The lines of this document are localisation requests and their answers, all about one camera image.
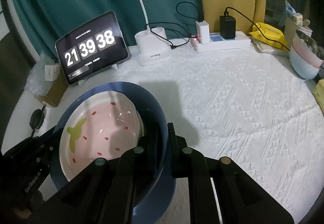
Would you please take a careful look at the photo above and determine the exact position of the tablet with clock display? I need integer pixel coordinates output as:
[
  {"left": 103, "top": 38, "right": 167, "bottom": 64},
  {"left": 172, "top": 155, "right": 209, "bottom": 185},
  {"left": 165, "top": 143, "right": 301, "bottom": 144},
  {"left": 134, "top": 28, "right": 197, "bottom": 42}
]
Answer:
[{"left": 55, "top": 11, "right": 131, "bottom": 86}]

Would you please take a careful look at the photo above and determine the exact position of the small white box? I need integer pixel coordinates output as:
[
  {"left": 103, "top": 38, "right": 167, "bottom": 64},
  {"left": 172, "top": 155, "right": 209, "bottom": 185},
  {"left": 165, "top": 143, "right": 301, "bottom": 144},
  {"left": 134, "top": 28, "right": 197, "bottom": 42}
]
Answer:
[{"left": 45, "top": 63, "right": 60, "bottom": 82}]

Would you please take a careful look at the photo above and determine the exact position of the white basket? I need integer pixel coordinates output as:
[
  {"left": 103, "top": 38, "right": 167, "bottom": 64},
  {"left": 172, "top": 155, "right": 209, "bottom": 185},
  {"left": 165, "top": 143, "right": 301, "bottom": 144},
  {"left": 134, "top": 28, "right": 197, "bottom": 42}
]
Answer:
[{"left": 283, "top": 18, "right": 312, "bottom": 45}]

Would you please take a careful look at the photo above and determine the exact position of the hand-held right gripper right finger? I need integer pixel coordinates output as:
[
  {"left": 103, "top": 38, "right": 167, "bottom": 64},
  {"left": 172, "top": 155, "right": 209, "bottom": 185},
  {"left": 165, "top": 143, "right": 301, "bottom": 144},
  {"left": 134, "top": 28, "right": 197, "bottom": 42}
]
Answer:
[{"left": 167, "top": 123, "right": 294, "bottom": 224}]

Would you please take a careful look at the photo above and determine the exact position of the cream bowl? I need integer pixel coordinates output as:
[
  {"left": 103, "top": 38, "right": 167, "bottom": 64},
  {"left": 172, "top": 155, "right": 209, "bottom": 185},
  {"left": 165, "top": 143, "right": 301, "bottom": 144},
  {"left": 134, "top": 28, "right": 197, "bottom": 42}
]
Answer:
[{"left": 135, "top": 110, "right": 146, "bottom": 138}]

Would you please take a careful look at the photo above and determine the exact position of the white power strip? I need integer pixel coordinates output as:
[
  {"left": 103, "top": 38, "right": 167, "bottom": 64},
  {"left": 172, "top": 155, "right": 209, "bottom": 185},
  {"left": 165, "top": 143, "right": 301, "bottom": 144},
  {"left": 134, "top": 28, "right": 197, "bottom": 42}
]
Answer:
[{"left": 191, "top": 31, "right": 252, "bottom": 53}]

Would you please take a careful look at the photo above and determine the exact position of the blue snack pack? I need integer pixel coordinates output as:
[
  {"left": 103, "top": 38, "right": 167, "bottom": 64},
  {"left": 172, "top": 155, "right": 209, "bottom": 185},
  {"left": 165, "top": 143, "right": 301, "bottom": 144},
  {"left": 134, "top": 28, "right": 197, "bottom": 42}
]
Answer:
[{"left": 285, "top": 0, "right": 297, "bottom": 21}]

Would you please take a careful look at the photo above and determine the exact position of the white textured tablecloth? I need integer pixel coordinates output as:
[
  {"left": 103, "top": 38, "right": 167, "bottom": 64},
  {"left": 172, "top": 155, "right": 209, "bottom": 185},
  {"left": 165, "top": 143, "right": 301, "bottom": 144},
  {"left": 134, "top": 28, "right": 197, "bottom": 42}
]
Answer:
[{"left": 10, "top": 44, "right": 324, "bottom": 224}]

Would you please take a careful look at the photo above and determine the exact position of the black lamp cable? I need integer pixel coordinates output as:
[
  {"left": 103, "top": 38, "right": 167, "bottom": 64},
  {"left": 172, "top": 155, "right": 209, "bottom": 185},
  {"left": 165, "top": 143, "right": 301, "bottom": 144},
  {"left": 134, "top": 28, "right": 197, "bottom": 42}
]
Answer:
[{"left": 147, "top": 22, "right": 191, "bottom": 50}]

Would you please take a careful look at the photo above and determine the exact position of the grey cloth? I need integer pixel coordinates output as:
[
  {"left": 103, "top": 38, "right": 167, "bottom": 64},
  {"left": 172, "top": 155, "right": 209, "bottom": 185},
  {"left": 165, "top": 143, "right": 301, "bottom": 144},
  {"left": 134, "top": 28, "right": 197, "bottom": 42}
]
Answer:
[{"left": 314, "top": 63, "right": 324, "bottom": 83}]

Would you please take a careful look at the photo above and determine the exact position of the black charger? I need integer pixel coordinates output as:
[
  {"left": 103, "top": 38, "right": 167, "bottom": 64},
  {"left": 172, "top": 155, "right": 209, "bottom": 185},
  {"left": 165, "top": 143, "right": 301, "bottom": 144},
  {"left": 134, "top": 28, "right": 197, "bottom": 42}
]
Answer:
[{"left": 219, "top": 15, "right": 237, "bottom": 39}]

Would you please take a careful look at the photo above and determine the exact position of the large blue plate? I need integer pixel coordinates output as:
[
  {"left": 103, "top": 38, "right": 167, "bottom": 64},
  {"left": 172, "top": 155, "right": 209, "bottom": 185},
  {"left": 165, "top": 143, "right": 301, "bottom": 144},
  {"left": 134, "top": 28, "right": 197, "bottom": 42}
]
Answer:
[{"left": 132, "top": 171, "right": 177, "bottom": 217}]

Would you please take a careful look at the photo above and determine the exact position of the white charger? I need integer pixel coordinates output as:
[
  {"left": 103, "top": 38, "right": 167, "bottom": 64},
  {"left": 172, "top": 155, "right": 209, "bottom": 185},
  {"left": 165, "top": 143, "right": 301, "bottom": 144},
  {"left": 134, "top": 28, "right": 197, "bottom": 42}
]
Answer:
[{"left": 195, "top": 20, "right": 210, "bottom": 44}]

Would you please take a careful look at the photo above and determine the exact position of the clear plastic bag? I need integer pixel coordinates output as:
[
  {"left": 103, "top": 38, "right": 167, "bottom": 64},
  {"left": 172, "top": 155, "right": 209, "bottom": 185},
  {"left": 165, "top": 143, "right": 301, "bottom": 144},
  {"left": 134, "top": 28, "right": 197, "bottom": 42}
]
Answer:
[{"left": 24, "top": 52, "right": 55, "bottom": 94}]

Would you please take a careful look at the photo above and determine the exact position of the large blue bowl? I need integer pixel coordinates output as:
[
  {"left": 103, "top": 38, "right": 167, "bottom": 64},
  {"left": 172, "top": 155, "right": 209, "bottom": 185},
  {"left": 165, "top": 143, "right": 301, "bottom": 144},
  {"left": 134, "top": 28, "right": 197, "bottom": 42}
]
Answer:
[{"left": 49, "top": 82, "right": 169, "bottom": 208}]

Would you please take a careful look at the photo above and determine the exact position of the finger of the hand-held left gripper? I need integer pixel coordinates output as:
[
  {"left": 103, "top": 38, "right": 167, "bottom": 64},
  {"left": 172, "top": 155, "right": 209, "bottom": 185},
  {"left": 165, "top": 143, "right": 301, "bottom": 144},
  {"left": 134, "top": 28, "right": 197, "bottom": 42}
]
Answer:
[{"left": 35, "top": 125, "right": 61, "bottom": 154}]

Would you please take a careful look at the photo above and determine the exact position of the white paper packet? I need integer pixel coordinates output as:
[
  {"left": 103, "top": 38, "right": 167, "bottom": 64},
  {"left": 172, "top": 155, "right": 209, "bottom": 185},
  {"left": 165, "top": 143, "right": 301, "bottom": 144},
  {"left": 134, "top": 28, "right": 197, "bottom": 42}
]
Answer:
[{"left": 254, "top": 42, "right": 291, "bottom": 57}]

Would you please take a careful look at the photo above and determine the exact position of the black round object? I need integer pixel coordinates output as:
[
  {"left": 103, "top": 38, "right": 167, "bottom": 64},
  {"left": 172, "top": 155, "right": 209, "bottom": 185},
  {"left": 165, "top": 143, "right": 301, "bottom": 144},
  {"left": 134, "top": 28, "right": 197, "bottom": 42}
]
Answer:
[{"left": 29, "top": 108, "right": 47, "bottom": 138}]

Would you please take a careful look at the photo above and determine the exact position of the light blue bowl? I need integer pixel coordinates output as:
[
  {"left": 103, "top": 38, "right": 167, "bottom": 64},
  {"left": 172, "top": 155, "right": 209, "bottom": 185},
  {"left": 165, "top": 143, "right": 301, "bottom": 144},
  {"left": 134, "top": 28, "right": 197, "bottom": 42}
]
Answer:
[{"left": 289, "top": 47, "right": 320, "bottom": 80}]

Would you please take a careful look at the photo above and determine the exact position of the yellow tissue box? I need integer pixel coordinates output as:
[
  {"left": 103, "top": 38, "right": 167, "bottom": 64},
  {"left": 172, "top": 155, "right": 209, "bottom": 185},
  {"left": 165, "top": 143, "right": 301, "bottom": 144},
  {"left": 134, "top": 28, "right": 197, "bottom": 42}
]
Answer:
[{"left": 312, "top": 84, "right": 324, "bottom": 112}]

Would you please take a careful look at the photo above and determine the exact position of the yellow wipes packet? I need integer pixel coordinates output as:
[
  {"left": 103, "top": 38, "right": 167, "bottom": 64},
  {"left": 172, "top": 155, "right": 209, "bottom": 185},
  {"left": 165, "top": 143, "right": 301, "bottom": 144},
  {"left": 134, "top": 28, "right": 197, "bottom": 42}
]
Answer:
[{"left": 249, "top": 22, "right": 288, "bottom": 50}]

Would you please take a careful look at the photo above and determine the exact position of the steel bowl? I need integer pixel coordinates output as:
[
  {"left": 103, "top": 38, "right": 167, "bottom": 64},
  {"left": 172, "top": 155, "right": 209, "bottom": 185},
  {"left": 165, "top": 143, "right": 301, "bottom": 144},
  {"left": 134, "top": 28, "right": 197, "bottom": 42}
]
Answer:
[{"left": 296, "top": 30, "right": 324, "bottom": 61}]

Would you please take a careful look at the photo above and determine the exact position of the black charger cable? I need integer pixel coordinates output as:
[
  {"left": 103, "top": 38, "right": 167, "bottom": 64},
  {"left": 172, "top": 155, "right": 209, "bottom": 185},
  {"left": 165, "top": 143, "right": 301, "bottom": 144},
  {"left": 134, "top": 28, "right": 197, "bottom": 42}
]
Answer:
[
  {"left": 176, "top": 1, "right": 204, "bottom": 22},
  {"left": 225, "top": 6, "right": 290, "bottom": 52}
]

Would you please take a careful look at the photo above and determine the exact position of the pink strawberry bowl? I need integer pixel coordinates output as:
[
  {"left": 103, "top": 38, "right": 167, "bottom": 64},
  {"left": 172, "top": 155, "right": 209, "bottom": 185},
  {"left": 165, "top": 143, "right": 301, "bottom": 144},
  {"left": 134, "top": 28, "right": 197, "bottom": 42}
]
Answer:
[{"left": 59, "top": 91, "right": 140, "bottom": 184}]

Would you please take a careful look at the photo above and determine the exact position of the white desk lamp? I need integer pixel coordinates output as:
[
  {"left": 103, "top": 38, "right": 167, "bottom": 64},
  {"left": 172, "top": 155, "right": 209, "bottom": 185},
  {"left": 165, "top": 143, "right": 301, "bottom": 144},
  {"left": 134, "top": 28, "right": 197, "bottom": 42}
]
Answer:
[{"left": 91, "top": 0, "right": 172, "bottom": 66}]

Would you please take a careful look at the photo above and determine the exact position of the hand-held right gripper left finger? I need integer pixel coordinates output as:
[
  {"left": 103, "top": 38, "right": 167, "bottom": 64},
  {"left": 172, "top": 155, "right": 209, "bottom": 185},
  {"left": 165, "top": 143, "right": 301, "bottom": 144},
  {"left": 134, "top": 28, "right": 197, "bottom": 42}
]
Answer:
[{"left": 27, "top": 128, "right": 162, "bottom": 224}]

